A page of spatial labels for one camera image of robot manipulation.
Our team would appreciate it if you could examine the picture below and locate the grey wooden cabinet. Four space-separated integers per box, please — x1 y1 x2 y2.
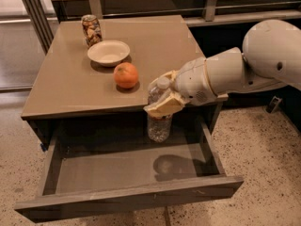
20 14 230 153

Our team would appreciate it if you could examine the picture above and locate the orange fruit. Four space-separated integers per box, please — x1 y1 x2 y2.
113 62 138 89

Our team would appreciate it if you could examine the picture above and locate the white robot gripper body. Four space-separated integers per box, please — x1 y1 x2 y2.
175 57 217 105

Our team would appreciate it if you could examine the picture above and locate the clear plastic water bottle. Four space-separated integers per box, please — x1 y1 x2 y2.
148 77 172 143

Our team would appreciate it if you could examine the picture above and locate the open grey top drawer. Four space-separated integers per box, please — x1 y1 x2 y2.
15 121 244 222

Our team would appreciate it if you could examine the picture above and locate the white paper bowl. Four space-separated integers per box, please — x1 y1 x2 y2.
87 40 130 67

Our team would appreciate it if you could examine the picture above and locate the patterned drink can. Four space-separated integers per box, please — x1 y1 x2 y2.
81 14 103 47

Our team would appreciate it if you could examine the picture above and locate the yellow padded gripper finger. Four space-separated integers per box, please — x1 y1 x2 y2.
144 89 190 118
150 71 178 88

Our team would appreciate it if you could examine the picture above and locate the small black floor object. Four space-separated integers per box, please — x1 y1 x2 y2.
265 96 282 113

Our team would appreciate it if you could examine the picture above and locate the wooden bench with metal brackets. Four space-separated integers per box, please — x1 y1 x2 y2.
51 0 301 27

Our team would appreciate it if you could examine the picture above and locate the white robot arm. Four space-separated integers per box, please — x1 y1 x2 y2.
144 20 301 118

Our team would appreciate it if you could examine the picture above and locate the metal railing frame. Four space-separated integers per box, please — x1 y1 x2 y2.
22 0 54 53

